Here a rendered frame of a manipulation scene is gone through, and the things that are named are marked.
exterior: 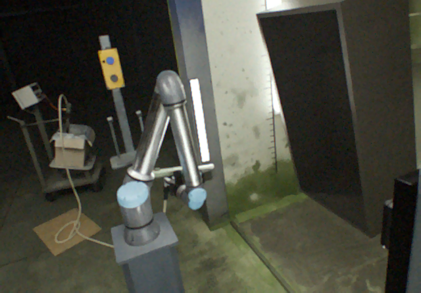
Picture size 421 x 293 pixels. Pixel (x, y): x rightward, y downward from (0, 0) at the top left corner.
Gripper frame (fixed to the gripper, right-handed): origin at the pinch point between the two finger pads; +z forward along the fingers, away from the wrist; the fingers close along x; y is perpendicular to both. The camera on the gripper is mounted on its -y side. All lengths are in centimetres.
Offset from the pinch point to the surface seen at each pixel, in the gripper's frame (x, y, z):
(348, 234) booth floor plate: 116, 37, -70
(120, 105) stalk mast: -14, -38, 49
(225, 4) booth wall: 45, -113, 15
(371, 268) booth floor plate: 96, 40, -98
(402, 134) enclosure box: 67, -53, -105
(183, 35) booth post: 17, -90, 21
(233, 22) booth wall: 52, -103, 13
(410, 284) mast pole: -56, -58, -156
